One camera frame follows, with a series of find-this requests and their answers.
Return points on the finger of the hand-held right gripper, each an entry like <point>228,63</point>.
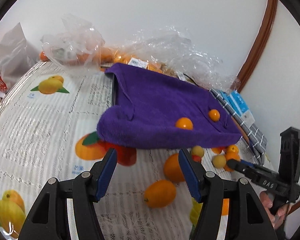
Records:
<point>247,163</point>
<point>236,166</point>

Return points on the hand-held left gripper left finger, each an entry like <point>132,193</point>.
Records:
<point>106,175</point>

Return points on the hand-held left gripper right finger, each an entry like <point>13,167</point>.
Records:
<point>188,175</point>

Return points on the small orange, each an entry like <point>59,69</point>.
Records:
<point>214,115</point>
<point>232,149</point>
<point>233,156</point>
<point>184,123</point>
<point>217,150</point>

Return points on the large orange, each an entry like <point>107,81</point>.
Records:
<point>173,167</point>

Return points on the small yellow plum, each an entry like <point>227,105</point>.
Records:
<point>219,161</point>
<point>197,151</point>

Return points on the small red cherry tomato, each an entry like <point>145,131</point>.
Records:
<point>196,158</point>

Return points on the oval orange citrus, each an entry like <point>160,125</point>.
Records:
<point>160,193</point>

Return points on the purple towel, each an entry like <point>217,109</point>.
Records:
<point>152,105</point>

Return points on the person's right hand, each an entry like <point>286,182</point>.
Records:
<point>277,211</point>

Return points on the grey checked cloth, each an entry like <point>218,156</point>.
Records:
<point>255,137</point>

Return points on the brown wooden skirting board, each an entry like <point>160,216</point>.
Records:
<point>296,205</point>

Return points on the blue tissue packet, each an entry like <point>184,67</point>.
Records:
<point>240,105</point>

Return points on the white printed tablecloth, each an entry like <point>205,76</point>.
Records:
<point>52,130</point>

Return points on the pile of bagged oranges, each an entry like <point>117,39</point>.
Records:
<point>120,57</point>

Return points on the clear plastic bag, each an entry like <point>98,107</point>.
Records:
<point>190,55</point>
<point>72,37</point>

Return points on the white plastic bag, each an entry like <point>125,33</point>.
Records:
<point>12,52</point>

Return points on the brown wooden door frame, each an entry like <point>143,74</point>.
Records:
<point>262,37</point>

